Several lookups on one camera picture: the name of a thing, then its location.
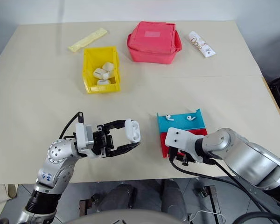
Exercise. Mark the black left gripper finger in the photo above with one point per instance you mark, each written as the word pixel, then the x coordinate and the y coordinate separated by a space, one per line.
pixel 122 149
pixel 115 124

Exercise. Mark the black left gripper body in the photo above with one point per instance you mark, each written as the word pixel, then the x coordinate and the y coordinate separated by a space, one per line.
pixel 100 140

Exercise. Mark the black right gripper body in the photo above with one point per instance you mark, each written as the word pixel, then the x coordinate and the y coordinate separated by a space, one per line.
pixel 173 154

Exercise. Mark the white earbuds case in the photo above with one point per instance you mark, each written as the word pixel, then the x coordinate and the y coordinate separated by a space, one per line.
pixel 108 75
pixel 99 73
pixel 103 82
pixel 108 66
pixel 131 130

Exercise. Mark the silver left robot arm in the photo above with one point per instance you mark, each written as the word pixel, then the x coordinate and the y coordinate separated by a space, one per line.
pixel 57 161

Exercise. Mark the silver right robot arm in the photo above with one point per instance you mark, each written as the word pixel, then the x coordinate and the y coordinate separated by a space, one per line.
pixel 242 151

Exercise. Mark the yellow plastic bin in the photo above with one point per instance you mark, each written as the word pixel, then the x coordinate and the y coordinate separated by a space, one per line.
pixel 88 70

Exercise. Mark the red plastic tray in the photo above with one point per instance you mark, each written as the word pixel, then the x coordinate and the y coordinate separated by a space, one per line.
pixel 164 148

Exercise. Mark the blue plastic tray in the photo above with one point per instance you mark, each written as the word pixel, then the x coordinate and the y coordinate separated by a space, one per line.
pixel 179 122

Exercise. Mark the white earbud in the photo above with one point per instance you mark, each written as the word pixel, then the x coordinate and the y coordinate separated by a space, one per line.
pixel 190 118
pixel 169 117

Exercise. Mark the grey rounded robot leg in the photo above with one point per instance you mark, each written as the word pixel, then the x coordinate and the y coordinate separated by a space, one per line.
pixel 173 198
pixel 117 197

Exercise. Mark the grey robot torso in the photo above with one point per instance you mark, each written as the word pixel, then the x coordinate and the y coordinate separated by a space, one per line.
pixel 121 217

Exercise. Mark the pale yellow packet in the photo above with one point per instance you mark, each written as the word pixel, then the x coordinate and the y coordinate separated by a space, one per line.
pixel 87 40

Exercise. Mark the pink fabric bag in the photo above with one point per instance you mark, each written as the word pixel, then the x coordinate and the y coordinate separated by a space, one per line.
pixel 154 42

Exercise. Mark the beige stool leg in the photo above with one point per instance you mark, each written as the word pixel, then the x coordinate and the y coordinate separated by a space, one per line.
pixel 11 191

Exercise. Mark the white cosmetic tube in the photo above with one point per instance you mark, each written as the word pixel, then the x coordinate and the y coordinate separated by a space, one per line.
pixel 201 44

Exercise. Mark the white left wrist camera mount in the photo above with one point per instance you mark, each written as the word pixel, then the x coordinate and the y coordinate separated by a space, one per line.
pixel 82 137

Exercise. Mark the metal floor frame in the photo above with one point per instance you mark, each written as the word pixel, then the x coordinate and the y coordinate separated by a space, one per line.
pixel 212 200

